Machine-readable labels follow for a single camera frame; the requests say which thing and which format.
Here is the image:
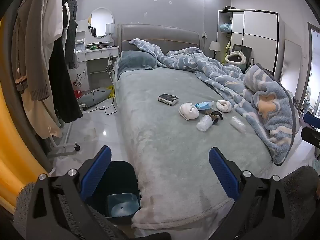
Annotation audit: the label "grey plush bed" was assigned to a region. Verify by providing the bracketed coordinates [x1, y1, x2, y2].
[114, 51, 284, 230]

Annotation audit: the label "grey door frame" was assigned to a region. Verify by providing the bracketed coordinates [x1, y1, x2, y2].
[303, 22, 320, 117]

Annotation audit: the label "black floor cable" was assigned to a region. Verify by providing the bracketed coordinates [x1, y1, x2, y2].
[82, 90, 118, 116]

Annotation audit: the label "white wardrobe with black trim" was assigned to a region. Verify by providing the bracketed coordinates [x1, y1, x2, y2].
[217, 9, 279, 73]

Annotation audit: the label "white wall panel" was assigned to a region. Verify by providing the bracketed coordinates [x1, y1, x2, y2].
[283, 39, 302, 86]

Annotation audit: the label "beige coat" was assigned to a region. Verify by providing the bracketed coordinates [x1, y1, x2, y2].
[11, 0, 63, 139]

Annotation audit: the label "grey flat floor appliance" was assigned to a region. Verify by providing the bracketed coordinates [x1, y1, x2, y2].
[77, 87, 112, 110]

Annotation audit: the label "clear plastic bottle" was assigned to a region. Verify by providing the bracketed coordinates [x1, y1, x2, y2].
[230, 116, 247, 134]
[196, 116, 213, 132]

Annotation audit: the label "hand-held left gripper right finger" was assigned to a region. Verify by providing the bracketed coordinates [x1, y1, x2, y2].
[209, 147, 299, 240]

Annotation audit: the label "bedside lamp with grey shade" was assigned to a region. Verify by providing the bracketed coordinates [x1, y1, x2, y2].
[208, 41, 221, 59]

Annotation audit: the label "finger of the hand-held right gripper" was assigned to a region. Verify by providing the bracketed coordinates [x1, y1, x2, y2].
[303, 113, 320, 129]
[301, 127, 320, 148]

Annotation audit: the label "small white rolled socks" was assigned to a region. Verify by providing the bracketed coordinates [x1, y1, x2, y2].
[216, 100, 232, 113]

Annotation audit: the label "white dressing table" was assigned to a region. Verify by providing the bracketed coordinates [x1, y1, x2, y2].
[74, 31, 121, 92]

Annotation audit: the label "person's grey plush clothing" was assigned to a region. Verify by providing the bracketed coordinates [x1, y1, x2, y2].
[12, 166, 320, 240]

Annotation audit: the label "blue cartoon tissue pack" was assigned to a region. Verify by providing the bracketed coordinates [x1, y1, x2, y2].
[194, 101, 215, 111]

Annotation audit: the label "dark grey knit vest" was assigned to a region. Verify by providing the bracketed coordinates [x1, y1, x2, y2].
[63, 0, 79, 70]

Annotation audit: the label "dark plastic waste bin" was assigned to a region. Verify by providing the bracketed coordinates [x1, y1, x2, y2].
[85, 161, 142, 225]

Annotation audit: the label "olive knit cardigan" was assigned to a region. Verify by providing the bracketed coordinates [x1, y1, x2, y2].
[12, 5, 50, 101]

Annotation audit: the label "large white socks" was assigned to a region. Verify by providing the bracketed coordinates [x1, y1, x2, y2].
[178, 102, 200, 121]

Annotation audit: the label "black tissue pack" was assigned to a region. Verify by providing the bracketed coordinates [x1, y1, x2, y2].
[157, 93, 179, 106]

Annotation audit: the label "yellow plastic bag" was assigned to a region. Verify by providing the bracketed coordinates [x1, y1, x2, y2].
[104, 85, 116, 99]

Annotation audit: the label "white cloud plush pet bed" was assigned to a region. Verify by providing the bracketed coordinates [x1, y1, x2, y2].
[225, 51, 248, 68]

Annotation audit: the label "black hanging garment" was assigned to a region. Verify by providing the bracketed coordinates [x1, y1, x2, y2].
[48, 37, 83, 123]

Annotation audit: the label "white clothes rack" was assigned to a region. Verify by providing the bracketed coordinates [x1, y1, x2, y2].
[48, 129, 81, 156]

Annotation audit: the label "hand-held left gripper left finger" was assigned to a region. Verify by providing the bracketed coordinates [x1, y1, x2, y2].
[25, 145, 130, 240]

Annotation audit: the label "grey-blue pillow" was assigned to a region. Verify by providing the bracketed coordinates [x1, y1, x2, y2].
[117, 50, 158, 77]

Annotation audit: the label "black framed panel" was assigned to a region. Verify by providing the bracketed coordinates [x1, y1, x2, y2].
[231, 44, 252, 70]

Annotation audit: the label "oval wall mirror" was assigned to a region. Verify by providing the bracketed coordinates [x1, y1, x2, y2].
[88, 7, 115, 39]

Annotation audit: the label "small white table lamp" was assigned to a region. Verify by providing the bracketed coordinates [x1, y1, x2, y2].
[105, 23, 116, 39]

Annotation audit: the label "brown tape roll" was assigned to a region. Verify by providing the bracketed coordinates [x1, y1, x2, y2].
[204, 110, 224, 125]

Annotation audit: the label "blue patterned fleece blanket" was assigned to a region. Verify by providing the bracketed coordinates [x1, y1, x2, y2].
[128, 38, 300, 166]

